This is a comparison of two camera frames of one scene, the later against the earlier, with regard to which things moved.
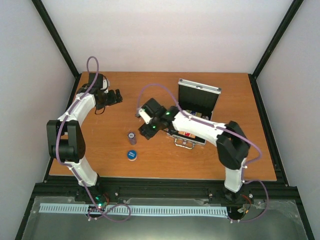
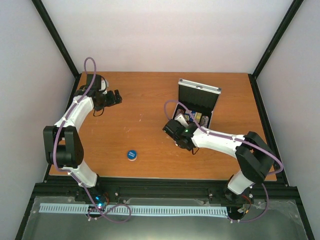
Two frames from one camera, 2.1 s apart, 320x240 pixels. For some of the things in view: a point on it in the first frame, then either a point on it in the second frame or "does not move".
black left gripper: x=113 y=99 does not move
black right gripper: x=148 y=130 to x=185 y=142
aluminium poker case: x=197 y=99 does not move
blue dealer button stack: x=132 y=155 does not move
